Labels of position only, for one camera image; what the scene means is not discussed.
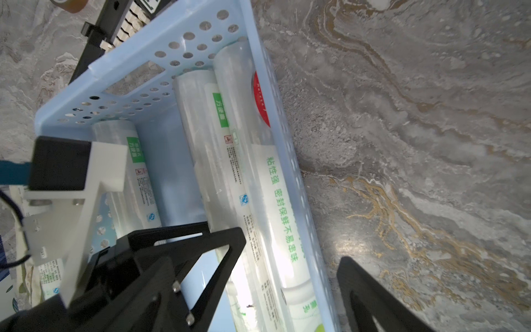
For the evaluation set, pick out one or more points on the red label plastic wrap roll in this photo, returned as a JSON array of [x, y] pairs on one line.
[[266, 186]]

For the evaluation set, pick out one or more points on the green label plastic wrap roll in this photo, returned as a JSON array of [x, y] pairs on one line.
[[249, 288]]

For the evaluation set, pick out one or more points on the black white calculator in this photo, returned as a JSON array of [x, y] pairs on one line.
[[118, 21]]

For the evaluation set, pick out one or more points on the barcode label plastic wrap roll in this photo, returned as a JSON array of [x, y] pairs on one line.
[[135, 207]]

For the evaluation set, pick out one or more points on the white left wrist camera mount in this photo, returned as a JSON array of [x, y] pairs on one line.
[[68, 177]]

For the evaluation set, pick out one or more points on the light blue perforated plastic basket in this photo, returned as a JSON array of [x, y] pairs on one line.
[[134, 82]]

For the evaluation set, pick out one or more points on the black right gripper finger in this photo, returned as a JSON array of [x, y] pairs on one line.
[[367, 303]]

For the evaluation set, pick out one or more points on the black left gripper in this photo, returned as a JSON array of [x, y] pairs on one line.
[[136, 288]]

